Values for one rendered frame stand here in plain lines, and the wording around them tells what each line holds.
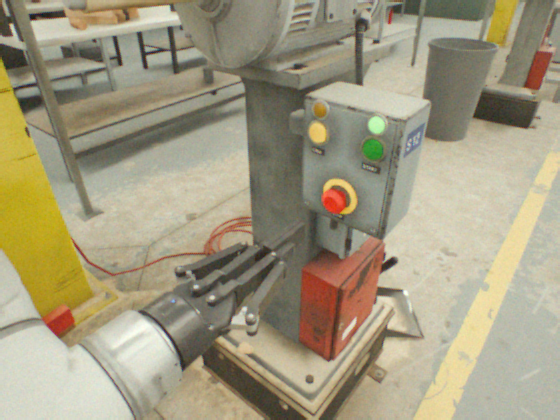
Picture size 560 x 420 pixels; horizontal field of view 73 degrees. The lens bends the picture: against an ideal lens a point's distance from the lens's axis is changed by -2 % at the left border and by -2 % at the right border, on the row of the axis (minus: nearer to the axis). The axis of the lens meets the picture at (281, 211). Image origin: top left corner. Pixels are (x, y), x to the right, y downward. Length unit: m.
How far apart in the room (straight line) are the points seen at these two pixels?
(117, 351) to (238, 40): 0.50
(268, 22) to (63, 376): 0.52
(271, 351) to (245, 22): 0.92
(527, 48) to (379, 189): 3.56
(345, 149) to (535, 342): 1.48
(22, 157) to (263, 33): 1.08
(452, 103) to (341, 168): 2.77
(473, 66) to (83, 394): 3.14
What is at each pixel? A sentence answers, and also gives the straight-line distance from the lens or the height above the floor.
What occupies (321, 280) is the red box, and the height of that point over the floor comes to 0.61.
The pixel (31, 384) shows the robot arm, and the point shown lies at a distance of 0.36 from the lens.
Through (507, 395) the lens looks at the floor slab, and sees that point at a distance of 1.69.
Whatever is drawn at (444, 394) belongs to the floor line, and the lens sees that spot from 1.60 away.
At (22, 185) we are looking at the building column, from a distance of 1.57.
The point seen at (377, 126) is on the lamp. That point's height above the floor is 1.11.
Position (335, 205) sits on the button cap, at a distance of 0.59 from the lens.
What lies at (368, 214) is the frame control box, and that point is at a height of 0.96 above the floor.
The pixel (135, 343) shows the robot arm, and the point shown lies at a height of 1.01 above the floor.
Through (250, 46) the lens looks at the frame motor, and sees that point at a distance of 0.66.
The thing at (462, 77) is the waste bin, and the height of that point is 0.53.
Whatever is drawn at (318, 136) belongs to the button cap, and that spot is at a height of 1.07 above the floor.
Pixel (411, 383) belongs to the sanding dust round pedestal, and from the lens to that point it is 1.59.
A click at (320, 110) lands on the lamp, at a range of 0.57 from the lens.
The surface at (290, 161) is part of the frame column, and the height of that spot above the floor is 0.90.
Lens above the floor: 1.30
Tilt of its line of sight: 34 degrees down
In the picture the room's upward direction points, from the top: straight up
